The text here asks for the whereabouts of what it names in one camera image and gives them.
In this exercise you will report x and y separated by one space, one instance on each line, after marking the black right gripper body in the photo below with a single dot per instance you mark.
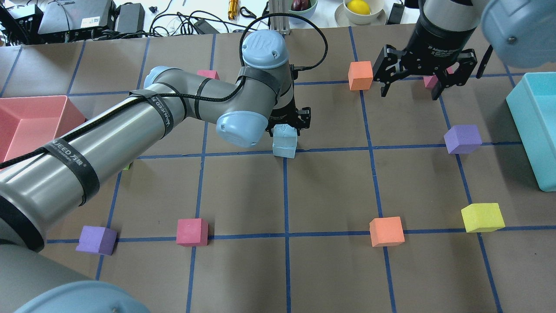
438 37

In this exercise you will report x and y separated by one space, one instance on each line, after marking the yellow foam block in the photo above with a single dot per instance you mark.
482 217

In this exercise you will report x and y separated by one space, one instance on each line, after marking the light blue foam block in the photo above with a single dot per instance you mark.
288 151
285 136

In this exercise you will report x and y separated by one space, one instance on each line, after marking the aluminium frame post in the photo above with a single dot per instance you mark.
279 22

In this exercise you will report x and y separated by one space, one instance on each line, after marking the purple foam block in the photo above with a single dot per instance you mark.
462 139
97 240

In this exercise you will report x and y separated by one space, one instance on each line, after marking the pink foam block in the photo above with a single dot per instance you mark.
208 74
430 82
192 232

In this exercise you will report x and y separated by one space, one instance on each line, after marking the beige plate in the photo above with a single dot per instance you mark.
342 20

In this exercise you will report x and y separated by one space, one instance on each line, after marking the turquoise plastic tray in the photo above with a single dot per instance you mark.
533 106

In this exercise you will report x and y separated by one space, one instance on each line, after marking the green bowl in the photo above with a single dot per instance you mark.
306 13

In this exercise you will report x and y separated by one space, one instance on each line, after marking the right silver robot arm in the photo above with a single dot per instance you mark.
520 32

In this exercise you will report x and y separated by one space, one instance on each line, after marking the dark red fruit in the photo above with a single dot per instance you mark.
300 5

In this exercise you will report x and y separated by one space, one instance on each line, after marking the pink plastic tray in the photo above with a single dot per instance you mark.
27 123

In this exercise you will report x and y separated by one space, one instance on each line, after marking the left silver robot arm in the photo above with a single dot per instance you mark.
67 172

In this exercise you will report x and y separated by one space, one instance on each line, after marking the yellow lemon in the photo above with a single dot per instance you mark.
359 7

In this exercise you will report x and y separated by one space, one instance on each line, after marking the black electronics box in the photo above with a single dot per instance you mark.
77 16

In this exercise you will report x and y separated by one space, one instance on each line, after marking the black power adapter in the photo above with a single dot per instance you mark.
130 18
396 15

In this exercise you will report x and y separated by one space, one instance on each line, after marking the orange foam block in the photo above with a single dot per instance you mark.
386 231
360 75

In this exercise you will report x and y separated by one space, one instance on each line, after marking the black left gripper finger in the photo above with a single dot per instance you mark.
303 119

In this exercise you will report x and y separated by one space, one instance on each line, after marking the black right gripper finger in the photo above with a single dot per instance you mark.
388 67
446 80

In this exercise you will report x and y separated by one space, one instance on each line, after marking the scissors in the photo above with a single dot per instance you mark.
246 13

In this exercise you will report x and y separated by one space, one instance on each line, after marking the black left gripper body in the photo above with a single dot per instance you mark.
300 118

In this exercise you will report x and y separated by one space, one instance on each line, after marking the beige bowl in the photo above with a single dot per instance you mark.
375 5

